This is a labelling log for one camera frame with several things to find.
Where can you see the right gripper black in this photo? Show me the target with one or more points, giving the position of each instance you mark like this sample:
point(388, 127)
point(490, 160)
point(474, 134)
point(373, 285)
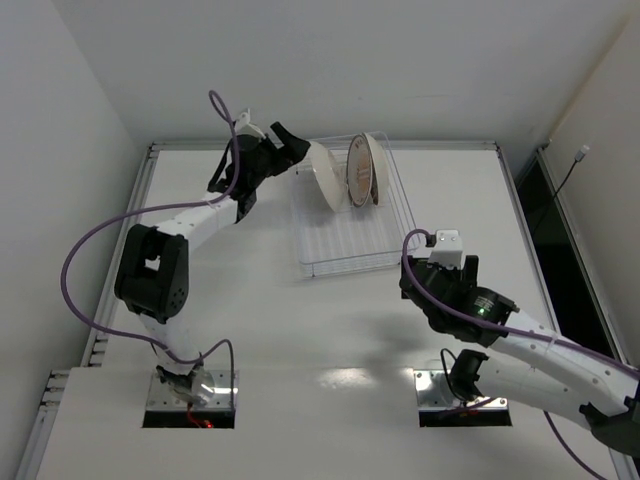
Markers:
point(470, 267)

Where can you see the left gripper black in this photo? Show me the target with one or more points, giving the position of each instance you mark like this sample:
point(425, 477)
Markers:
point(273, 156)

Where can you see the flower pattern plate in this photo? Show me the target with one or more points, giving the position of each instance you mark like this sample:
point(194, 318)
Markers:
point(328, 175)
point(381, 171)

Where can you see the orange sunburst glass plate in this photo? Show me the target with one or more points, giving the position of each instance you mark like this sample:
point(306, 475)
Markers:
point(359, 170)

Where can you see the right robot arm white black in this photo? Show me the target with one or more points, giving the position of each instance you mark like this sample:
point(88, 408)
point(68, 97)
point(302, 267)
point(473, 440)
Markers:
point(512, 355)

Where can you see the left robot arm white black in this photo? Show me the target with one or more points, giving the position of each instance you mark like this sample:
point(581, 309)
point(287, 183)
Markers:
point(153, 276)

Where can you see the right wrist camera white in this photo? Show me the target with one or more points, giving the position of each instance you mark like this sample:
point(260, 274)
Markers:
point(446, 248)

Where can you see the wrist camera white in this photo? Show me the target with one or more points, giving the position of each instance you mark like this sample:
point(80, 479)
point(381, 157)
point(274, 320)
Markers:
point(446, 248)
point(244, 125)

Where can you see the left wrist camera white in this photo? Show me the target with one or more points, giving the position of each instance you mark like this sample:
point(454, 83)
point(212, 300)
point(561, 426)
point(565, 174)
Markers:
point(244, 125)

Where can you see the white wire dish rack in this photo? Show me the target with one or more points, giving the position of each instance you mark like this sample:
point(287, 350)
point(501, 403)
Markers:
point(350, 239)

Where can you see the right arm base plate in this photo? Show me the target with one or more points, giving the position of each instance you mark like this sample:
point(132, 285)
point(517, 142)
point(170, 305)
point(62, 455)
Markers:
point(438, 408)

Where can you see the black wall cable white plug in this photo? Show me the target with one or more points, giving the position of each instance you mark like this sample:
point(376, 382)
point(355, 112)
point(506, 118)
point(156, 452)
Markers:
point(577, 159)

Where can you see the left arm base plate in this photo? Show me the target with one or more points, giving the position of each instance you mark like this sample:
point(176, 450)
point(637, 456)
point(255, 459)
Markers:
point(210, 404)

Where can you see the aluminium table frame rail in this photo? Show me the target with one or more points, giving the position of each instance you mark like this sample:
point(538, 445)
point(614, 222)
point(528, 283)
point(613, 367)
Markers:
point(51, 394)

